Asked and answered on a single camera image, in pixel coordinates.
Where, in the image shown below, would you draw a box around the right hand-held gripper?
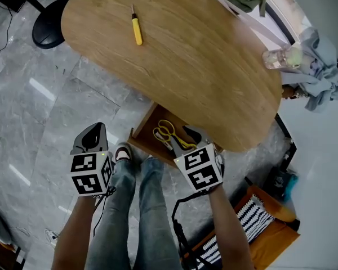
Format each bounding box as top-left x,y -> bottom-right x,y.
170,125 -> 225,193

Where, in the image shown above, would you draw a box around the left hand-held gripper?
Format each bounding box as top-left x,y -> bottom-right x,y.
69,123 -> 114,198

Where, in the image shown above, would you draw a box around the yellow plastic tongs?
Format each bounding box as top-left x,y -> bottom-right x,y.
153,119 -> 198,151

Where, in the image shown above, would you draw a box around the wooden drawer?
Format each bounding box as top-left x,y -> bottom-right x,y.
128,101 -> 223,168

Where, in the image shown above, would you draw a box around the yellow-handled screwdriver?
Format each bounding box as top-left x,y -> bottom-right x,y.
131,4 -> 144,46

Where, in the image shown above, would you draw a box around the person's left forearm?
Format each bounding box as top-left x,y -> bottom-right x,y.
51,194 -> 108,270

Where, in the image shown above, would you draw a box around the person's right forearm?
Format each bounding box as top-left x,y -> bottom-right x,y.
208,184 -> 254,270

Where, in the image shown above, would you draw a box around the wooden coffee table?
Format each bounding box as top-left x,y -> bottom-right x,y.
61,0 -> 282,153

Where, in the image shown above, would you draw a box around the person's left shoe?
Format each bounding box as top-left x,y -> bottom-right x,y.
114,142 -> 133,163

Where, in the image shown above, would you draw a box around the person's left leg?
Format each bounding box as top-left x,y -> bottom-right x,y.
84,156 -> 137,270

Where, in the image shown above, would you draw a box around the person's leg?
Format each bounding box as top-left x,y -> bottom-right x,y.
84,156 -> 137,270
134,156 -> 184,270

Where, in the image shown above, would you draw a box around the person's right leg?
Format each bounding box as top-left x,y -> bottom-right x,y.
134,156 -> 184,270

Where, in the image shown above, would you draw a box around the black white striped blanket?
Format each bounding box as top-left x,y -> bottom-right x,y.
194,194 -> 275,270

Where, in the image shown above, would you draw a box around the black bag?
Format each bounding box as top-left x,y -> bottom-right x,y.
270,166 -> 292,201

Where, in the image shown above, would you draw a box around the white power adapter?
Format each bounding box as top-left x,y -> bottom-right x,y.
44,228 -> 60,247

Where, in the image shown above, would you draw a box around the teal object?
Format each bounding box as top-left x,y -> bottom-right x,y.
284,174 -> 299,202

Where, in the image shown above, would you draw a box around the brown beaded bag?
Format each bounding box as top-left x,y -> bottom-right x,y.
281,84 -> 309,100

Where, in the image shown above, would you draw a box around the black standing fan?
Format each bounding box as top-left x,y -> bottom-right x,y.
25,0 -> 71,50

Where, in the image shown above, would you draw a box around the clear plastic water bottle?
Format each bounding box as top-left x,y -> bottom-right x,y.
261,45 -> 303,70

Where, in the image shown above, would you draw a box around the dark brown furniture piece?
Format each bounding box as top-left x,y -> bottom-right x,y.
0,240 -> 26,270

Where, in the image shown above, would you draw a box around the white window ledge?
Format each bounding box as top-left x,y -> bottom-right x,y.
208,0 -> 299,48

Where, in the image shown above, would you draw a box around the light blue cloth pile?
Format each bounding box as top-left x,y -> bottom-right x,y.
280,26 -> 338,113

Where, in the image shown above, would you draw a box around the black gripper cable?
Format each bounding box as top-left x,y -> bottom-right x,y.
171,188 -> 215,270
92,186 -> 117,236

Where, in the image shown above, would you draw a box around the black floor cable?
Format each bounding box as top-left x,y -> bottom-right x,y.
0,0 -> 15,73

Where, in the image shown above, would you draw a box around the light grey fabric strap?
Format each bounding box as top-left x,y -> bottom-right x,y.
207,0 -> 287,46

